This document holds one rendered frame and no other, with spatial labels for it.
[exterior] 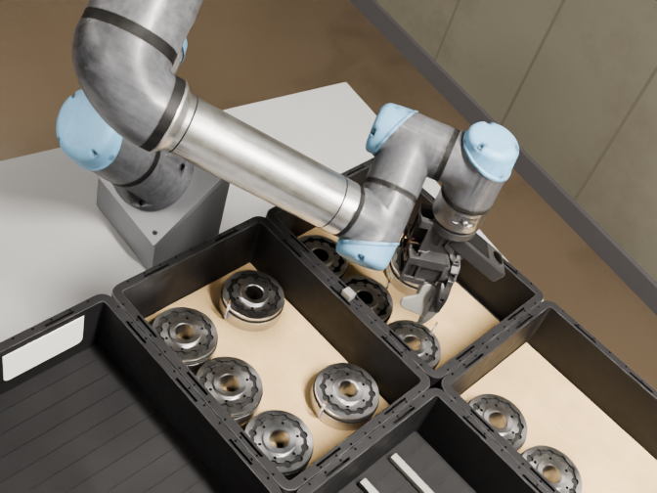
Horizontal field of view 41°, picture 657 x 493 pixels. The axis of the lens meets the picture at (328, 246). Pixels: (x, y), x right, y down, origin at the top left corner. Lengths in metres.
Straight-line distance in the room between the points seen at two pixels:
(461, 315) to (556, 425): 0.24
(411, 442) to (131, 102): 0.68
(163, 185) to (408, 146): 0.52
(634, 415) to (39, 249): 1.06
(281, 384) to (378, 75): 2.24
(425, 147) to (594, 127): 1.91
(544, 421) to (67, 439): 0.74
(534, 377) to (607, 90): 1.60
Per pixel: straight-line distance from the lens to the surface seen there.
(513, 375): 1.54
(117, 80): 1.03
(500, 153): 1.17
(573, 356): 1.55
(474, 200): 1.21
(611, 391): 1.55
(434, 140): 1.18
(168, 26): 1.05
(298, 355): 1.42
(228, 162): 1.08
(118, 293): 1.32
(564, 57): 3.09
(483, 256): 1.32
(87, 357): 1.37
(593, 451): 1.52
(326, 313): 1.42
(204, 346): 1.36
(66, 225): 1.71
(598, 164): 3.08
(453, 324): 1.55
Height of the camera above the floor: 1.96
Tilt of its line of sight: 46 degrees down
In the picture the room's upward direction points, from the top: 20 degrees clockwise
